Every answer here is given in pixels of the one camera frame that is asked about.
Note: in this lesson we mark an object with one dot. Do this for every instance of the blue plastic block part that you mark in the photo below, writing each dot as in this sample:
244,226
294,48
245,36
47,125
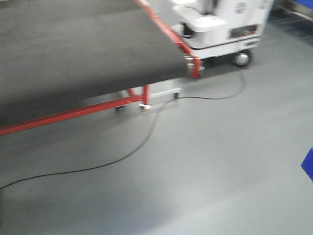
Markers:
307,164

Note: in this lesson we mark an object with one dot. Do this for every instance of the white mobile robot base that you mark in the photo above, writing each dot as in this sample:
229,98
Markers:
215,28

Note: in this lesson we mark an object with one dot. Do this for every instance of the black conveyor belt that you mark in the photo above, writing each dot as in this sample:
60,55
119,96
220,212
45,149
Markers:
73,54

